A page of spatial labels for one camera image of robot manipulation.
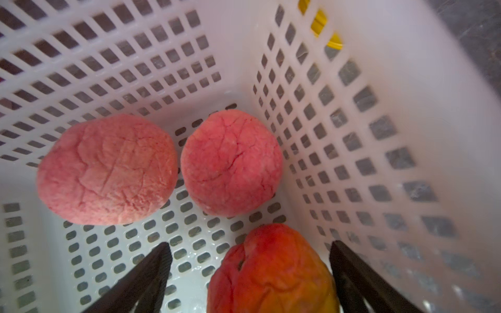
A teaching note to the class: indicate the yellow pencil cup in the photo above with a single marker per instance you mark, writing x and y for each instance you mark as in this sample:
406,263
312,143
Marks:
318,24

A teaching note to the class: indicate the pink peach near gripper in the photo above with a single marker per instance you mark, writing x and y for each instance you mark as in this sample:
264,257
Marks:
231,164

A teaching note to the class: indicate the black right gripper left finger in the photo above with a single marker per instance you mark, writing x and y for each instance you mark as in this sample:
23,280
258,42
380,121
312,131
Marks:
141,289

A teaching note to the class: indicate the orange red peach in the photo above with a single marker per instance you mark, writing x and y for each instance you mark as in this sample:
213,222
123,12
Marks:
273,270

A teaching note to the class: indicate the white plastic basket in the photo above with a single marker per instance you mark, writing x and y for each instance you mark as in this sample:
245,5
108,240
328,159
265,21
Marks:
390,145

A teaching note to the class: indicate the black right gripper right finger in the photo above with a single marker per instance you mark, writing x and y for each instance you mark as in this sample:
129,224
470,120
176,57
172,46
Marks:
360,288

